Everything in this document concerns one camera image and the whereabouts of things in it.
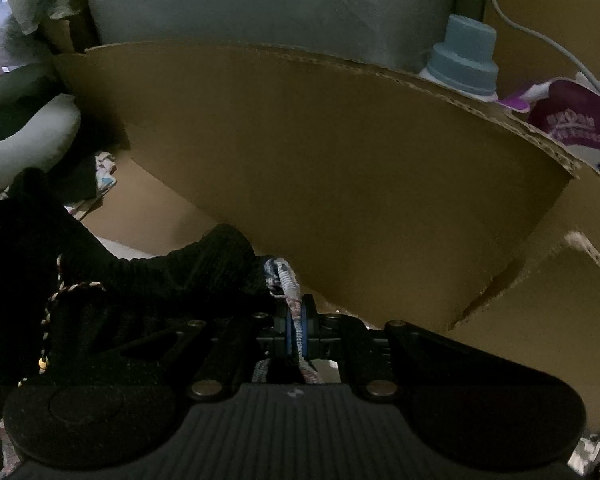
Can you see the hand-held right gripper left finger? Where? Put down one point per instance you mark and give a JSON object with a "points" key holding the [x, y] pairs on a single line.
{"points": [[281, 332]]}

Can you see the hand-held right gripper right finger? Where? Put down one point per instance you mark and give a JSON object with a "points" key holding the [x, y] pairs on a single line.
{"points": [[306, 332]]}

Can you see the floral patterned garment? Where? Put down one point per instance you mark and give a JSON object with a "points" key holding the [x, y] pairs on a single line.
{"points": [[286, 280]]}

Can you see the black garment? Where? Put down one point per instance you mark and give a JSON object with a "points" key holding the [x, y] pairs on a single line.
{"points": [[130, 280]]}

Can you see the brown cardboard box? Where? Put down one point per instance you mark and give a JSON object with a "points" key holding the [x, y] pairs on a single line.
{"points": [[330, 160]]}

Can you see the small colourful patterned cloth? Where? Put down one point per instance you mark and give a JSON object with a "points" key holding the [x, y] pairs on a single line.
{"points": [[104, 172]]}

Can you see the grey neck pillow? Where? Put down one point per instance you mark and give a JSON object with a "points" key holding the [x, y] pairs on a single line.
{"points": [[55, 125]]}

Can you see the purple and white pouch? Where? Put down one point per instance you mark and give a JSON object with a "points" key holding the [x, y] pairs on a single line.
{"points": [[570, 115]]}

